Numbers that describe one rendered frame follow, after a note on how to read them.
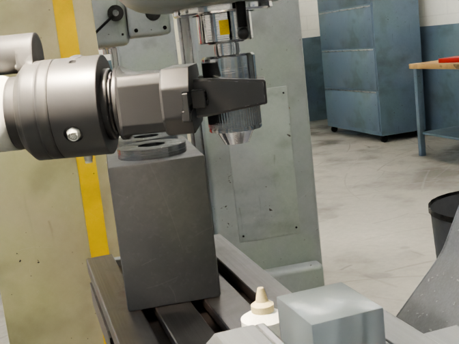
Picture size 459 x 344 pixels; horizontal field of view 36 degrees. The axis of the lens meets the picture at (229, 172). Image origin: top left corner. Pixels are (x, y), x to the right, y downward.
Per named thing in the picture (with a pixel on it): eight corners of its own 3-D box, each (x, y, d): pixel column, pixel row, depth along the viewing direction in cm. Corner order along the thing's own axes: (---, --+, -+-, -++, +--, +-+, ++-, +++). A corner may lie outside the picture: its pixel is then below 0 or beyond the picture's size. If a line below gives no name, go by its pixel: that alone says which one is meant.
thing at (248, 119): (263, 128, 61) (256, 63, 60) (207, 134, 61) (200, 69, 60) (261, 122, 65) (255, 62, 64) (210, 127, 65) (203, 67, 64)
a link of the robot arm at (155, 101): (183, 44, 56) (33, 59, 56) (196, 164, 57) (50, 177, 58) (196, 42, 68) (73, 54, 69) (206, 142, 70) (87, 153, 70)
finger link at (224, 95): (268, 110, 60) (195, 117, 61) (264, 72, 60) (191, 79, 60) (268, 111, 59) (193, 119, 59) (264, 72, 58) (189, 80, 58)
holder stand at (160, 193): (127, 312, 89) (105, 157, 86) (121, 263, 111) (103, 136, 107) (221, 297, 91) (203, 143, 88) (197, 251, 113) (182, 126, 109)
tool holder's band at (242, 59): (256, 63, 60) (255, 52, 59) (200, 69, 60) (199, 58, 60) (255, 62, 64) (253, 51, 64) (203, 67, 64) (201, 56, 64)
